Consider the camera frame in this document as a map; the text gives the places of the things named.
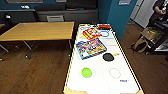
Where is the orange red flat item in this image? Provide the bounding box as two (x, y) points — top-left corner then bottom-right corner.
(98, 23), (112, 30)

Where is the yellow wooden gaming table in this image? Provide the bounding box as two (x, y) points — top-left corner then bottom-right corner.
(0, 21), (76, 61)

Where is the white hallway door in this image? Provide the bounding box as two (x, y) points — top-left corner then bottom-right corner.
(129, 0), (143, 21)

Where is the small black round device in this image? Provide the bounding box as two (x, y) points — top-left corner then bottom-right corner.
(3, 13), (13, 26)

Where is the dark wall bench sofa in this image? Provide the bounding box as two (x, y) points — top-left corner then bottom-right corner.
(0, 0), (99, 24)

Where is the white table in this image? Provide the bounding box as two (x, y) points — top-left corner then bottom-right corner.
(62, 22), (145, 94)

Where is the light grey sofa cushion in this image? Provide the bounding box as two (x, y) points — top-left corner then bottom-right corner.
(46, 15), (65, 23)

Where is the brown tan backpack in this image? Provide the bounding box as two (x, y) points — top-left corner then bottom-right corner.
(130, 36), (149, 54)

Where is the open cardboard box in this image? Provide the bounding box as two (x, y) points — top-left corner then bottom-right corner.
(141, 27), (161, 40)

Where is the black wheeled cart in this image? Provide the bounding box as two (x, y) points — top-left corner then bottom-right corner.
(146, 13), (168, 56)

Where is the small white wall plate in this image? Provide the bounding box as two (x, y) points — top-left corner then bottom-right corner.
(19, 4), (30, 9)

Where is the red yellow game box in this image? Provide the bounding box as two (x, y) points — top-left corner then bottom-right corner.
(82, 27), (102, 41)

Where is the colourful snack box left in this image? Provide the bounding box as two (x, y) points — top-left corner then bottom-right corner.
(75, 37), (108, 61)

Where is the small green bowl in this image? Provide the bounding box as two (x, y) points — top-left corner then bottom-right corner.
(81, 67), (93, 79)

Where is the blue plastic ring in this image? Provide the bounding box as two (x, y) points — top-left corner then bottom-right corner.
(99, 29), (112, 38)

